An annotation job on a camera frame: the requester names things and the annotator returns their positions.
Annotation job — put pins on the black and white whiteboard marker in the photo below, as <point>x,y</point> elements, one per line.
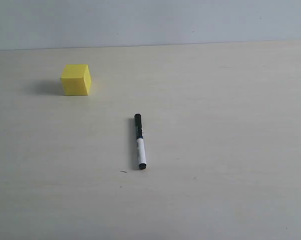
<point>141,153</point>

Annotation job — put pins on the yellow foam cube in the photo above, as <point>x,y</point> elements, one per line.
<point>76,80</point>

